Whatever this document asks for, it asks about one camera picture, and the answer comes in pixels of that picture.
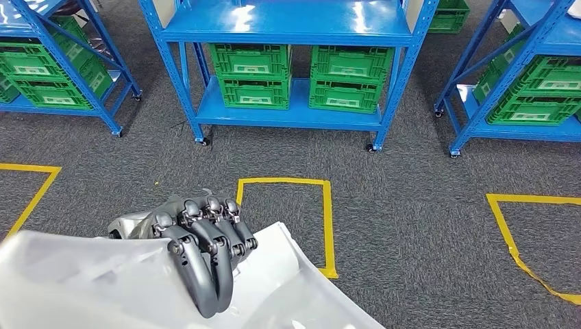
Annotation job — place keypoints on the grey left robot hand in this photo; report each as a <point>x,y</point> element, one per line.
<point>199,245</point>

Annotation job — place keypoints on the white plastic car part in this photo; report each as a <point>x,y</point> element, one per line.
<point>90,286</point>

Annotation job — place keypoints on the blue metal shelf rack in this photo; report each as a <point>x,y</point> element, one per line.
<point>290,22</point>
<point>54,112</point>
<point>522,131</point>

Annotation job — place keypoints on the yellow floor tape outline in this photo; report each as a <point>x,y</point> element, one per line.
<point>535,199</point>
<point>31,167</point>
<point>328,227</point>

